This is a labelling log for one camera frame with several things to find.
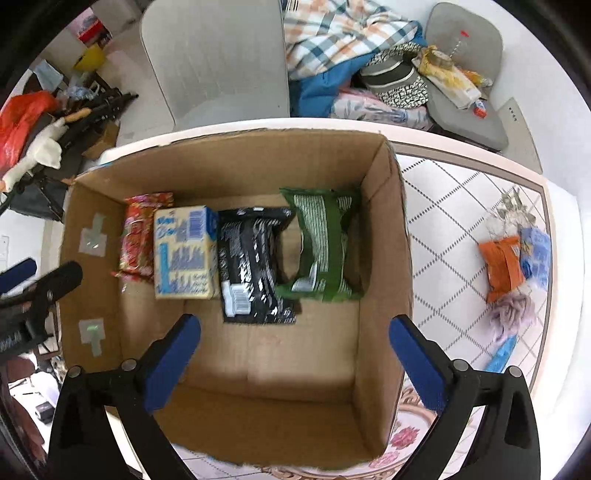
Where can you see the patterned black white bag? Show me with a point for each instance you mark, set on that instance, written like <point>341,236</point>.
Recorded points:
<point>397,78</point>

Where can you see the grey chair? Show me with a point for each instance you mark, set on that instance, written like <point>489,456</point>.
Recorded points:
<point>217,60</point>

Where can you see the red snack packet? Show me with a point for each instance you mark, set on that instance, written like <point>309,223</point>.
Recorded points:
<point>138,235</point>

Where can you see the yellow container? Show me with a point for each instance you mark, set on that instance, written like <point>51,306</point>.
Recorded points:
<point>91,57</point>

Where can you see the pile of clothes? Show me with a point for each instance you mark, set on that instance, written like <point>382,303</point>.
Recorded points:
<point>323,87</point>

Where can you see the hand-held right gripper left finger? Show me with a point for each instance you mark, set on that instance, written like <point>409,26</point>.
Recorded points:
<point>173,355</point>

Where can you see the plaid blanket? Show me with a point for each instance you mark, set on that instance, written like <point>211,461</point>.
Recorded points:
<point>337,37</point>

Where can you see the yellow snack bag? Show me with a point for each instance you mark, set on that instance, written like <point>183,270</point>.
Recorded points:
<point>450,74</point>

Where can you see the cardboard box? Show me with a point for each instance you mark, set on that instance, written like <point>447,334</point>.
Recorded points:
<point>258,369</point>

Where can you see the silver foil packet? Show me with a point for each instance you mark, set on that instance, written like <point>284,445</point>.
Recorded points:
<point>510,210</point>

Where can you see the red plastic bag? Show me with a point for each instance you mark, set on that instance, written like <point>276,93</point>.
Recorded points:
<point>21,120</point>

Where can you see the black snack packet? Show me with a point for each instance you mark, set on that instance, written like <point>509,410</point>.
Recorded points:
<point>251,267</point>

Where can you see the yellow blue tissue pack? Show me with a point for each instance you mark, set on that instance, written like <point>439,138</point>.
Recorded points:
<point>184,251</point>

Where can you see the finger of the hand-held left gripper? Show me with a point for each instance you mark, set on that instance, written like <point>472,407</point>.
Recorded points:
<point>18,275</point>
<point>55,281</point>

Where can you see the orange snack packet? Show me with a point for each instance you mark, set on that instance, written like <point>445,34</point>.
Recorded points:
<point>501,267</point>

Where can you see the blue plastic wrapper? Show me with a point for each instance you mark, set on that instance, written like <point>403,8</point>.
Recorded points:
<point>501,353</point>

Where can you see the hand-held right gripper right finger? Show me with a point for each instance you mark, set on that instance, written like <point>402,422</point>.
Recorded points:
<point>418,364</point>

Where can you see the green snack packet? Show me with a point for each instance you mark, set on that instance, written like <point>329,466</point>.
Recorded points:
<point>323,240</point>

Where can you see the floral pink cloth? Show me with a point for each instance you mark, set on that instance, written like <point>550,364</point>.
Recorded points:
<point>378,110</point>

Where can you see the blue tissue packet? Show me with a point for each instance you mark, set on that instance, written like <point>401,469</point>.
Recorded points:
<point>535,256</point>

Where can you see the grey cushion with items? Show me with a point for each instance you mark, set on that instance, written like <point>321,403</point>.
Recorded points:
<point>466,92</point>

